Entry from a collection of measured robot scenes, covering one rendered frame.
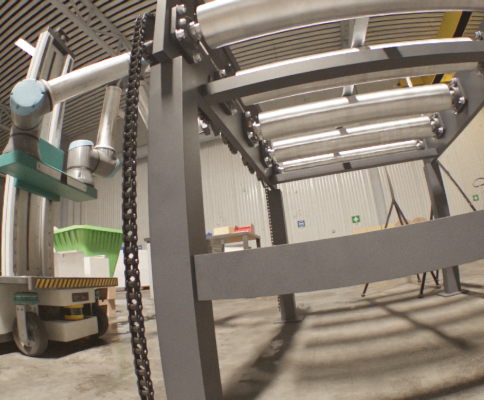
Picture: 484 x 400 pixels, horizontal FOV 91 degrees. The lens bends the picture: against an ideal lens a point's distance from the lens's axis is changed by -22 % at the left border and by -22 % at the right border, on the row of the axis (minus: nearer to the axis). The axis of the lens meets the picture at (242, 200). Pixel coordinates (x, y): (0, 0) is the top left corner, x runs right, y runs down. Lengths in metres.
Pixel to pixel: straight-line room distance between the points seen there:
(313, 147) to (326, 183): 10.03
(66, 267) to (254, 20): 2.37
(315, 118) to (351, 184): 10.34
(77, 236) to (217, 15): 2.93
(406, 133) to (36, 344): 1.81
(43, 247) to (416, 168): 11.67
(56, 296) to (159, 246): 0.88
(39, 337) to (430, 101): 1.73
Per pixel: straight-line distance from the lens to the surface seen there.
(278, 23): 0.70
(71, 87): 1.40
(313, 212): 11.24
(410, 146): 1.80
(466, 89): 1.32
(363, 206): 11.33
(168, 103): 0.61
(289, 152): 1.44
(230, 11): 0.70
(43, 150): 1.73
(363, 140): 1.45
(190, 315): 0.50
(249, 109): 1.69
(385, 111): 1.21
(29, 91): 1.32
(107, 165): 1.89
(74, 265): 2.59
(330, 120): 1.17
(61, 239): 3.62
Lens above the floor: 0.30
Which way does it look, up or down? 13 degrees up
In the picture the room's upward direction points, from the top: 6 degrees counter-clockwise
